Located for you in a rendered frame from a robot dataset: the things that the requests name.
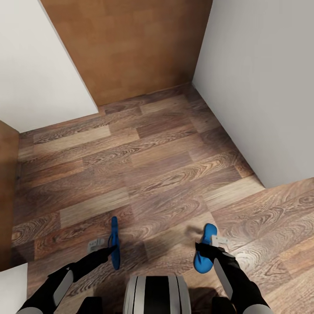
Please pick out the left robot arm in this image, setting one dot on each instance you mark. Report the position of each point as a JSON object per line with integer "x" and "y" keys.
{"x": 48, "y": 297}

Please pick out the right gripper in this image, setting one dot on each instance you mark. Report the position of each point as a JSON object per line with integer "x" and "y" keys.
{"x": 206, "y": 250}

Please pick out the sandal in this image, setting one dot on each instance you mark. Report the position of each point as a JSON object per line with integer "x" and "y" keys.
{"x": 203, "y": 264}
{"x": 116, "y": 254}

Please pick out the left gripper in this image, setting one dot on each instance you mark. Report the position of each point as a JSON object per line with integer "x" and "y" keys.
{"x": 94, "y": 259}

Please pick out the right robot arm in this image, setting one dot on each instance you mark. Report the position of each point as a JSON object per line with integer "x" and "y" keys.
{"x": 243, "y": 294}

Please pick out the robot trunk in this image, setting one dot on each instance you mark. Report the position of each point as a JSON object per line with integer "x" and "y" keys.
{"x": 157, "y": 295}

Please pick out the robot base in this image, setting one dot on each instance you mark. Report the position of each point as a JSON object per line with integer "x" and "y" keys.
{"x": 93, "y": 305}

